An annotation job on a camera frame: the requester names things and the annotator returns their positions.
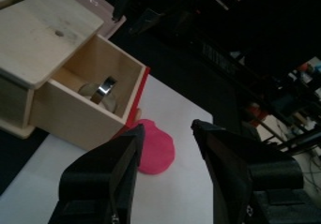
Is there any round metal dough cutter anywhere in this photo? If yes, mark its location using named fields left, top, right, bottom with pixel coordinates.
left=76, top=76, right=119, bottom=113

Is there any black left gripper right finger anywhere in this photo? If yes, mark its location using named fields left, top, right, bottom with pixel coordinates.
left=190, top=118, right=305, bottom=224

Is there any flat pink dough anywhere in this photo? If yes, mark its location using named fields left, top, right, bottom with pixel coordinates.
left=135, top=118, right=175, bottom=176

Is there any wooden drawer with red front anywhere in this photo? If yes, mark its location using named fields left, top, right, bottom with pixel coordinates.
left=29, top=34, right=151, bottom=152

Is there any white mat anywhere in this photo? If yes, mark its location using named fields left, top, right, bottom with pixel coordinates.
left=0, top=74, right=215, bottom=224

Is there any orange background object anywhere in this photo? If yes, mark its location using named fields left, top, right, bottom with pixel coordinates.
left=246, top=102, right=270, bottom=127

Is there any light wooden box with slot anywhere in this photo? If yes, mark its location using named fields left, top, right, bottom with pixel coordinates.
left=0, top=0, right=105, bottom=141

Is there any dark metal frame bar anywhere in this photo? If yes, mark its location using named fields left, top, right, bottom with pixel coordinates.
left=272, top=128, right=321, bottom=156

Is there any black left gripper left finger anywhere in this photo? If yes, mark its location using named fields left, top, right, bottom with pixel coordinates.
left=48, top=123, right=145, bottom=224

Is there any pale pink plastic container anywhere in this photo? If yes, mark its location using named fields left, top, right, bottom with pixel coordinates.
left=57, top=0, right=128, bottom=39

